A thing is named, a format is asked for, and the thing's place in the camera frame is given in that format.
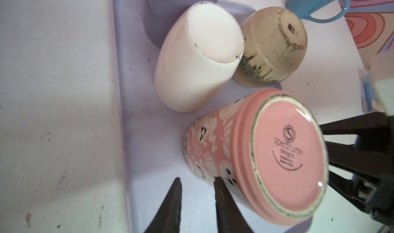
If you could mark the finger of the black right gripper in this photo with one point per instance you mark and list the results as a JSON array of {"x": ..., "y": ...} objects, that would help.
[
  {"x": 373, "y": 131},
  {"x": 372, "y": 185}
]

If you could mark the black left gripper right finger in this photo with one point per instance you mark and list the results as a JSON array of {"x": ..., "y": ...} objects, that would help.
[{"x": 228, "y": 216}]

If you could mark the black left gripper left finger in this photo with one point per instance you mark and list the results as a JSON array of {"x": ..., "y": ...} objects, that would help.
[{"x": 168, "y": 217}]

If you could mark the pink cartoon mug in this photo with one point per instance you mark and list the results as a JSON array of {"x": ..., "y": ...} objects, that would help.
[{"x": 270, "y": 152}]

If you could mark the blue floral mug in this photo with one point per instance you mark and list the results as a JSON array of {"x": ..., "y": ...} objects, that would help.
[{"x": 304, "y": 8}]

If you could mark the white mug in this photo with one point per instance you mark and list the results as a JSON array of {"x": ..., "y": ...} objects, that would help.
[{"x": 199, "y": 56}]

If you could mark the lavender mug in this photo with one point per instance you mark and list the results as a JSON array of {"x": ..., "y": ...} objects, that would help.
[{"x": 160, "y": 15}]

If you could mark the box of coloured markers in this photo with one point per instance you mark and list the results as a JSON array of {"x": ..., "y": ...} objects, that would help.
[{"x": 369, "y": 99}]

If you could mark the lavender plastic tray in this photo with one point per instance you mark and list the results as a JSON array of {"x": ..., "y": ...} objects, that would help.
[{"x": 153, "y": 134}]

